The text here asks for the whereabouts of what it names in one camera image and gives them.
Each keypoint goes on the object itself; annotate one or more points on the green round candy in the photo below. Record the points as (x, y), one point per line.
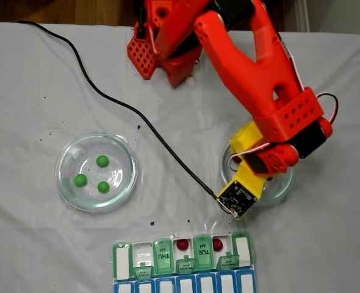
(102, 160)
(80, 180)
(103, 186)

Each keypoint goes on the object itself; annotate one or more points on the white weekly pill organizer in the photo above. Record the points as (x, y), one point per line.
(203, 253)

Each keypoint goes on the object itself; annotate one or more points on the white tablecloth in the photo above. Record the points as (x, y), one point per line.
(30, 91)

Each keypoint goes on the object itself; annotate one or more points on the clear glass bowl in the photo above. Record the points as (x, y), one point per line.
(277, 190)
(76, 152)

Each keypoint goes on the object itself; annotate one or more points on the red round candy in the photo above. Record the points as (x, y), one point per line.
(182, 244)
(218, 244)

